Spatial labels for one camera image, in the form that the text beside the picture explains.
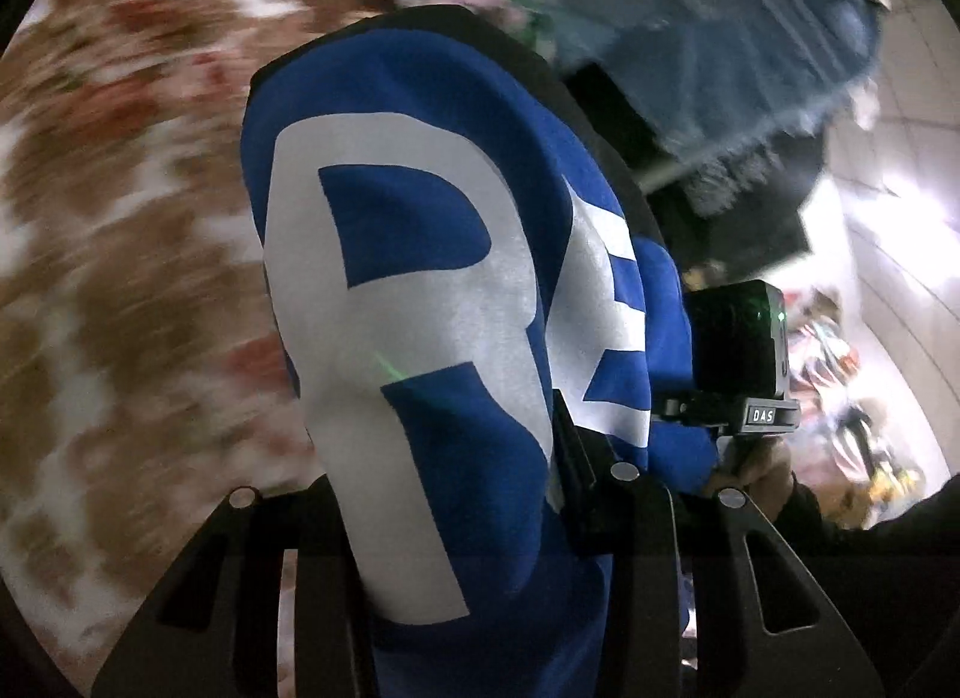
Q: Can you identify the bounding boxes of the person's right forearm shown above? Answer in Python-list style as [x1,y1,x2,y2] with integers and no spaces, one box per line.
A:
[772,473,960,598]

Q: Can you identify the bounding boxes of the green cloth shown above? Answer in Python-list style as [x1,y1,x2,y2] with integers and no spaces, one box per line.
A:
[480,0,565,61]

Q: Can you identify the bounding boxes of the blue denim garment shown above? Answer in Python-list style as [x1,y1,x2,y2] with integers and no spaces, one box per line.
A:
[420,0,890,219]

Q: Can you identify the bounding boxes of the blue and black sweatshirt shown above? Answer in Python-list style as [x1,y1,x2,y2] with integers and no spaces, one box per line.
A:
[240,4,722,698]

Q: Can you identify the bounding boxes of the pile of colourful clothes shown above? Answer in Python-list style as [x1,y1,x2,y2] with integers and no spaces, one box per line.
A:
[787,289,932,528]

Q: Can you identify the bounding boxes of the person's right hand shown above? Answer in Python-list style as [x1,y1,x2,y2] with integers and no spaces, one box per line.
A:
[726,435,797,515]

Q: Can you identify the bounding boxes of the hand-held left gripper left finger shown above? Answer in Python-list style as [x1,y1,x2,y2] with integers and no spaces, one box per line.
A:
[90,474,377,698]

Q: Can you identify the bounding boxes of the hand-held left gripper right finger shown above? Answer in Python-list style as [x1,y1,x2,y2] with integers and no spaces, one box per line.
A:
[553,389,887,698]

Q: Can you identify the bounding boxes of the black cloth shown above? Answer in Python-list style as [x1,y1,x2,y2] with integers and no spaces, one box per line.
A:
[566,61,812,283]

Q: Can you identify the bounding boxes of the floral blanket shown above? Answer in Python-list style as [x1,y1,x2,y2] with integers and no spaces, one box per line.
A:
[0,0,410,669]

